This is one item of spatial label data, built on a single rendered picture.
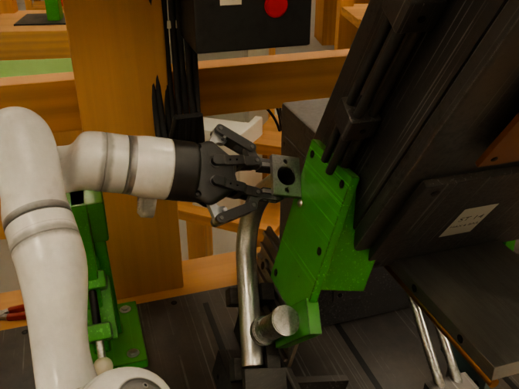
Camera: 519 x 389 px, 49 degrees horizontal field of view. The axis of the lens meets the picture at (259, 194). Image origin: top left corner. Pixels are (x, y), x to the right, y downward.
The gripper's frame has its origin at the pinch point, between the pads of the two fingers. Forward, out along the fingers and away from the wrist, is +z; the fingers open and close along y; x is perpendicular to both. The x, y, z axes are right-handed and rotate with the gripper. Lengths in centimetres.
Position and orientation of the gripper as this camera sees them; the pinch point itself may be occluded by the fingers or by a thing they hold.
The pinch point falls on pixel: (272, 180)
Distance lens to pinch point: 75.7
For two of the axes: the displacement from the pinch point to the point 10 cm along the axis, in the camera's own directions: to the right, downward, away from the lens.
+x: -3.9, 2.9, 8.7
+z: 9.2, 0.9, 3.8
